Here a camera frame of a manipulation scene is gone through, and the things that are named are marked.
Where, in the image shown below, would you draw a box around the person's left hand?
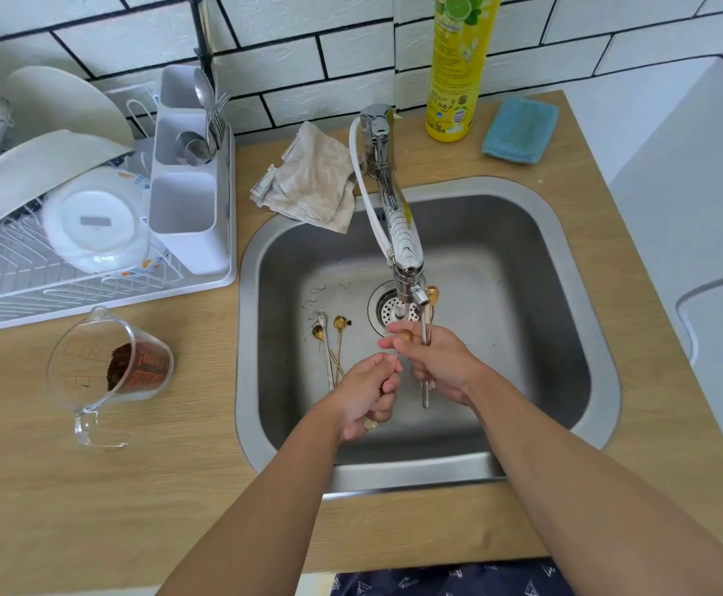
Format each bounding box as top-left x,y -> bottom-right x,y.
327,352 -> 403,443

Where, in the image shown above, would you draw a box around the person's right hand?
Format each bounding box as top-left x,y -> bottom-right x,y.
378,320 -> 493,407

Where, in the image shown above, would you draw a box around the long silver spoon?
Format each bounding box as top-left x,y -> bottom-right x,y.
420,303 -> 432,409

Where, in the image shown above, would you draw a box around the small silver spoon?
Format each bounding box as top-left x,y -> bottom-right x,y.
315,310 -> 336,392

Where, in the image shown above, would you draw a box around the person's left forearm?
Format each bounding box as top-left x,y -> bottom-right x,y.
156,406 -> 344,596

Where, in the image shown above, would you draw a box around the person's right forearm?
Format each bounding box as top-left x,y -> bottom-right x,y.
470,368 -> 723,596

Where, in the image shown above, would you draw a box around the white dish rack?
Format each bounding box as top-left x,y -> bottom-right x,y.
0,79 -> 238,333

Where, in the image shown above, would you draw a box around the beige rag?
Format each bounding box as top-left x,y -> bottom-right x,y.
249,120 -> 357,235

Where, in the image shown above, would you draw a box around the yellow dish soap bottle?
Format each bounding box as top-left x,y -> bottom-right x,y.
424,0 -> 504,143

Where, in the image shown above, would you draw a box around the steel sink drain strainer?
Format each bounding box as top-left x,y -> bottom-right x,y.
367,281 -> 424,336

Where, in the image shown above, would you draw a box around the stainless steel sink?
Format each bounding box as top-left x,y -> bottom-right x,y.
235,175 -> 622,494

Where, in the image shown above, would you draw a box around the navy patterned shorts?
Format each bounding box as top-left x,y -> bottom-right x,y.
328,558 -> 577,596

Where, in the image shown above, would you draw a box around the white cutlery holder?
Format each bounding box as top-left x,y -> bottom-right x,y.
147,65 -> 232,276

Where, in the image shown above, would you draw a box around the chrome faucet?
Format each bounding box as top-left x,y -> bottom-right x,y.
359,103 -> 431,320

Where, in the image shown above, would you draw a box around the brown coffee grounds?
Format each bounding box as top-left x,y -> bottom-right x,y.
105,342 -> 170,393

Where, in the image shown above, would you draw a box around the blue sponge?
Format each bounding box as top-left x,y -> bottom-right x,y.
481,97 -> 560,166

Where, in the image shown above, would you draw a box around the clear measuring jug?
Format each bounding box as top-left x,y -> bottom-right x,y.
45,305 -> 175,449

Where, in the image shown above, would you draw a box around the steel ladle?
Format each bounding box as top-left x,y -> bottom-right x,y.
174,131 -> 215,167

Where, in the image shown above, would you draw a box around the white floral print bowl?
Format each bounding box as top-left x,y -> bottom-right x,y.
40,166 -> 154,275

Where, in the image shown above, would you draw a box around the steel fork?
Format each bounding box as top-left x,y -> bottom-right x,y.
206,91 -> 233,153

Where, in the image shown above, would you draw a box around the white plate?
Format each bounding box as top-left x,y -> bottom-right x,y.
6,65 -> 136,147

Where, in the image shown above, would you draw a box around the white faucet hose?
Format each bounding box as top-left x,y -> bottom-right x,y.
348,116 -> 394,262

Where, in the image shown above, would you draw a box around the grey wall cable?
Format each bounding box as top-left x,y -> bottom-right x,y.
674,266 -> 723,367

